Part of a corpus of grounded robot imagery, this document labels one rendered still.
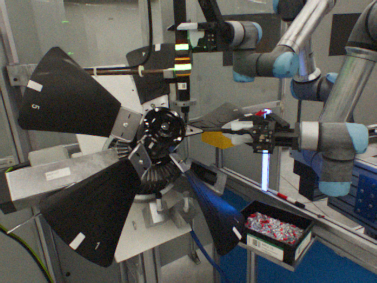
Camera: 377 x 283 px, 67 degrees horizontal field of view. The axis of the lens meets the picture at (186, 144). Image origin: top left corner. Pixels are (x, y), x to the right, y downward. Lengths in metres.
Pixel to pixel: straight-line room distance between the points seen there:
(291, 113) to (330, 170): 3.16
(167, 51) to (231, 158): 1.18
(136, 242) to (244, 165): 1.34
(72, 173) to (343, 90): 0.77
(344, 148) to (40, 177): 0.77
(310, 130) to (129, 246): 0.61
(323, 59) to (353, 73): 3.78
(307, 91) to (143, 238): 0.96
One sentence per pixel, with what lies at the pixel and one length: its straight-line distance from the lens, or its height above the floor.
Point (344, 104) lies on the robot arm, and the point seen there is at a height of 1.24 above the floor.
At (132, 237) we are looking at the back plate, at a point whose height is 0.87.
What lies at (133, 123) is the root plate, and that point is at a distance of 0.79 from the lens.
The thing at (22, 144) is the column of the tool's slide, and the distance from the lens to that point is 1.29.
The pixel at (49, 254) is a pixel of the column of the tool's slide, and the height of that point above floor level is 0.57.
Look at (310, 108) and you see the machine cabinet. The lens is 4.69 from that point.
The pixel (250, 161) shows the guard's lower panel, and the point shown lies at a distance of 2.15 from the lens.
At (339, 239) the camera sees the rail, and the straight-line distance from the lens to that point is 1.04.
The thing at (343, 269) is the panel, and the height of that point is 0.72.
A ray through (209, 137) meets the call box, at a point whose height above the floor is 1.02.
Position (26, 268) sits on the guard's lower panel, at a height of 0.43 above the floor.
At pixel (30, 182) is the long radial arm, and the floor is 1.11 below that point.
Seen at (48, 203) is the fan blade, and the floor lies 1.14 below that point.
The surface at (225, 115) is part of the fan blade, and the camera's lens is 0.95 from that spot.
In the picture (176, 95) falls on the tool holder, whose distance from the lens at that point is 0.82.
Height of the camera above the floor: 1.42
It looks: 19 degrees down
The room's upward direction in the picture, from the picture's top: 3 degrees counter-clockwise
